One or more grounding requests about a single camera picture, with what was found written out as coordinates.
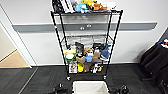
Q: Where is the pale basket with dark spots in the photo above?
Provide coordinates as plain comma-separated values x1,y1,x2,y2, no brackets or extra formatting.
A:
72,80,110,94

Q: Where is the colourful picture box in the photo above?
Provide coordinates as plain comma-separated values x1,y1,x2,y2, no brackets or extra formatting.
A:
68,62,78,74

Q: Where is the yellow packet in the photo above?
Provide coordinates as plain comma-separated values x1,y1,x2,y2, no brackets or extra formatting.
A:
77,63,84,73

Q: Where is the green and white bowl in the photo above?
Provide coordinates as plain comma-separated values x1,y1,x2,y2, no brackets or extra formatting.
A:
64,53,76,63

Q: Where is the brown paper bag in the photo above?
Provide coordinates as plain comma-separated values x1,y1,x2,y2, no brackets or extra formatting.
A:
82,62,92,73

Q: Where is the black and white box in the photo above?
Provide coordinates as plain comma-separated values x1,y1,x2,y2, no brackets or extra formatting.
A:
91,62,104,74

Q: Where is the brown cardboard box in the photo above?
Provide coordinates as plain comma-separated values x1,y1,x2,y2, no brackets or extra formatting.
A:
75,55,87,64

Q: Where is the yellow soft toy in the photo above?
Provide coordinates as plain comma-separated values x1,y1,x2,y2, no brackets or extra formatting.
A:
64,48,77,55

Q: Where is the blue cup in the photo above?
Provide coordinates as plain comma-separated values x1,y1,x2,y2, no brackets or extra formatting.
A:
85,54,93,63

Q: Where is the blue shark plush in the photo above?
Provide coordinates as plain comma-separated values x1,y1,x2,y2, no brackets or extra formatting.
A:
100,44,113,61

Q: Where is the black chair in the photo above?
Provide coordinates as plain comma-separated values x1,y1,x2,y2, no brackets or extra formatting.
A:
139,33,168,94

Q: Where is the small brown box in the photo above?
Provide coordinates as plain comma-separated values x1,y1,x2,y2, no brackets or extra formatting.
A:
93,51,102,61

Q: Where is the black bag with white print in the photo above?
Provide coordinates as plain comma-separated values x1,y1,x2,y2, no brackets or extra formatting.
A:
74,41,85,58

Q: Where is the tan crumpled bag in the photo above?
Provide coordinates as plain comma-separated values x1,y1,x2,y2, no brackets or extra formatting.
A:
83,48,93,56

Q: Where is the black pouch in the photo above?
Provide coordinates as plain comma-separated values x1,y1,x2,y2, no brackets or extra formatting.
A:
92,42,104,52

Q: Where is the white door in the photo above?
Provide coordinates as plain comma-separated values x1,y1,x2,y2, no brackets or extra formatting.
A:
0,24,17,62

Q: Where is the blue plush toy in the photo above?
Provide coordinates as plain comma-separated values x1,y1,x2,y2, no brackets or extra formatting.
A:
73,3,89,14

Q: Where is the white book with dark print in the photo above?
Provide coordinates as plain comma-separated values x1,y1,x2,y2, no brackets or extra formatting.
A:
59,0,73,14

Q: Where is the black flat box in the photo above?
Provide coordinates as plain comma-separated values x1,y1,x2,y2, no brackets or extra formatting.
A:
51,0,64,14

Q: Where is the white flat box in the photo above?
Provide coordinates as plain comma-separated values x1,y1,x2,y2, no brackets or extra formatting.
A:
103,1,118,10

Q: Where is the grey book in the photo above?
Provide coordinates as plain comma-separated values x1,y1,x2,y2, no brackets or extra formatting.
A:
67,0,76,11

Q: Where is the white door frame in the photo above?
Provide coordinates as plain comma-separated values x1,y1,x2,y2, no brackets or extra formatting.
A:
0,4,38,68

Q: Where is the grey wall socket plate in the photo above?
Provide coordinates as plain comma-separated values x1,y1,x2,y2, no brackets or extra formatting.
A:
79,26,86,31

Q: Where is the long grey wall band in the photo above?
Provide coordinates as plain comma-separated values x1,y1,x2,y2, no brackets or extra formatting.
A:
12,22,158,34

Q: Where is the white wall socket plate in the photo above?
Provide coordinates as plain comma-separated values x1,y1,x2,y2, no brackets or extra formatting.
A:
86,23,92,29

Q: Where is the black wire shelf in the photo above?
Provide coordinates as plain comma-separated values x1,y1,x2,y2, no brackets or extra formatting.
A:
49,9,124,82

